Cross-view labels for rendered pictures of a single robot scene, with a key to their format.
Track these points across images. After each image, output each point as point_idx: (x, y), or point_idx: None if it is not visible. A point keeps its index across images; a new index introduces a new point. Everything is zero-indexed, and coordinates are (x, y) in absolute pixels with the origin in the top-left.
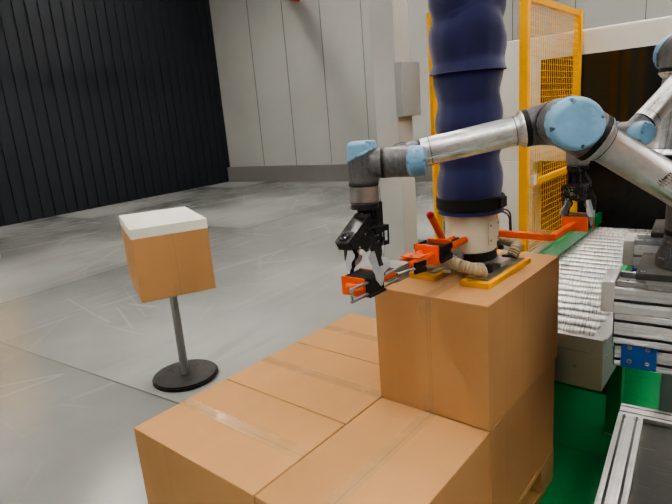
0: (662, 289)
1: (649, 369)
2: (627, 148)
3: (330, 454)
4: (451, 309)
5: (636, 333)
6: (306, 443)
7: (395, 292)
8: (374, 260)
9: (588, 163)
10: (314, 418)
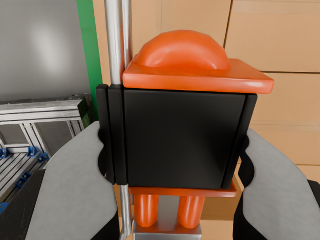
0: None
1: (0, 203)
2: None
3: (208, 19)
4: (118, 205)
5: None
6: (241, 21)
7: (213, 217)
8: (64, 194)
9: None
10: (254, 62)
